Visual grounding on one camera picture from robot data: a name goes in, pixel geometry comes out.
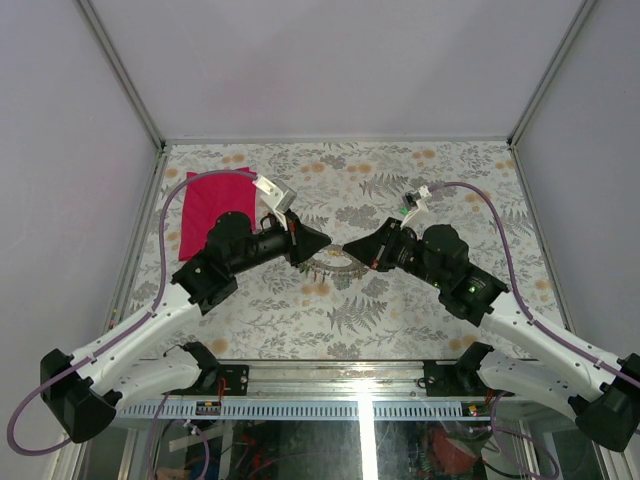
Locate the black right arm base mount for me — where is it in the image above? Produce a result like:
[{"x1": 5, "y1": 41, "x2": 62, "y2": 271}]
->
[{"x1": 416, "y1": 360, "x2": 487, "y2": 397}]

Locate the white slotted cable duct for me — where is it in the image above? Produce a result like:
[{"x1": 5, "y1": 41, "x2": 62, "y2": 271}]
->
[{"x1": 118, "y1": 398, "x2": 486, "y2": 421}]

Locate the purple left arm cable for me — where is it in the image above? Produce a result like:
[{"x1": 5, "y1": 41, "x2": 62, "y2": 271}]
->
[{"x1": 7, "y1": 169, "x2": 259, "y2": 457}]

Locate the grey metal key organiser ring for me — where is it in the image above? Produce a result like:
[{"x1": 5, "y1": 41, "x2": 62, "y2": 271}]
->
[{"x1": 298, "y1": 243, "x2": 371, "y2": 291}]

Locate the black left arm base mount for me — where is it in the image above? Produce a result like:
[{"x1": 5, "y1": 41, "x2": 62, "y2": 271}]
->
[{"x1": 195, "y1": 364, "x2": 250, "y2": 397}]

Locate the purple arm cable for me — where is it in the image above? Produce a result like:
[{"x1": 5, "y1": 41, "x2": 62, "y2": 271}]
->
[
  {"x1": 7, "y1": 169, "x2": 259, "y2": 457},
  {"x1": 429, "y1": 181, "x2": 640, "y2": 389}
]

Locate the red folded cloth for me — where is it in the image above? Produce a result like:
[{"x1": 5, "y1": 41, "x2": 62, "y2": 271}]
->
[{"x1": 178, "y1": 172, "x2": 256, "y2": 261}]

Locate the aluminium front rail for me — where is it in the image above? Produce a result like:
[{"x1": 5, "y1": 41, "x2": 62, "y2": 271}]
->
[{"x1": 77, "y1": 358, "x2": 614, "y2": 399}]

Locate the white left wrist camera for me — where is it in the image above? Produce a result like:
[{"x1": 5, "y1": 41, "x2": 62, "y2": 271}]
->
[{"x1": 253, "y1": 174, "x2": 297, "y2": 230}]

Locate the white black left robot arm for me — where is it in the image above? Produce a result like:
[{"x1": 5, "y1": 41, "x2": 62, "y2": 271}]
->
[{"x1": 40, "y1": 211, "x2": 331, "y2": 443}]

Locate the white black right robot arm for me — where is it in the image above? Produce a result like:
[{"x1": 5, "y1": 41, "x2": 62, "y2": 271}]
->
[{"x1": 343, "y1": 218, "x2": 639, "y2": 452}]

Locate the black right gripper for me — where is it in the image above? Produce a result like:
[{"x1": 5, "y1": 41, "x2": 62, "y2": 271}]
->
[{"x1": 343, "y1": 217, "x2": 447, "y2": 290}]

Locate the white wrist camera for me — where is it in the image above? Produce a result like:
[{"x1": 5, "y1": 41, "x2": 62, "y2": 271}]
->
[
  {"x1": 253, "y1": 174, "x2": 297, "y2": 230},
  {"x1": 401, "y1": 185, "x2": 431, "y2": 228}
]

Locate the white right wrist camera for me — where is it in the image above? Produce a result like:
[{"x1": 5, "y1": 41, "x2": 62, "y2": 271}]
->
[{"x1": 401, "y1": 185, "x2": 431, "y2": 228}]

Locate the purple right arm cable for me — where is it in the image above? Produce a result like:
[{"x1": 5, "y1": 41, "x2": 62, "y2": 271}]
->
[{"x1": 429, "y1": 181, "x2": 640, "y2": 389}]

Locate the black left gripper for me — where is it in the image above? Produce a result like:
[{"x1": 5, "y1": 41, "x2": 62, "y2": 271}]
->
[{"x1": 232, "y1": 210, "x2": 334, "y2": 278}]

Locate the floral table mat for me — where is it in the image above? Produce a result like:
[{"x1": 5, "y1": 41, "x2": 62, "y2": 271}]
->
[{"x1": 127, "y1": 141, "x2": 562, "y2": 360}]

